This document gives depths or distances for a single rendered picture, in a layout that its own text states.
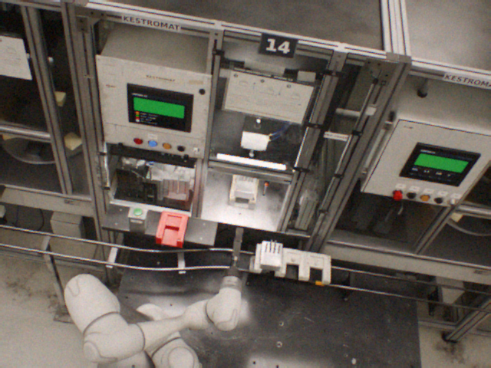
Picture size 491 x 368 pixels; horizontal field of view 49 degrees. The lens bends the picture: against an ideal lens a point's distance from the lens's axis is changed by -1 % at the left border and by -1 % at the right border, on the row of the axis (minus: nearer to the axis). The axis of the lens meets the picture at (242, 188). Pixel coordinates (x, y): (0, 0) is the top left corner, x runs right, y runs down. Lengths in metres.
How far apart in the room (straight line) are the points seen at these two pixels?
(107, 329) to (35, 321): 1.70
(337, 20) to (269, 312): 1.43
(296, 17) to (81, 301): 1.21
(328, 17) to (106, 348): 1.35
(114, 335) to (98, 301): 0.13
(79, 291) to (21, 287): 1.74
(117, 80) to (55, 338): 1.81
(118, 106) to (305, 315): 1.36
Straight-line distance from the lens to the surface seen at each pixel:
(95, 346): 1.79
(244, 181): 2.69
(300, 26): 1.97
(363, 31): 2.03
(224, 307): 2.17
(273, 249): 2.61
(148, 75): 2.03
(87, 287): 1.89
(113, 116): 2.23
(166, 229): 2.63
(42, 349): 3.42
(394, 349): 2.84
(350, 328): 2.80
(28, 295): 3.57
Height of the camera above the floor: 3.14
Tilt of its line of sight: 52 degrees down
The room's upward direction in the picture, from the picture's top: 12 degrees clockwise
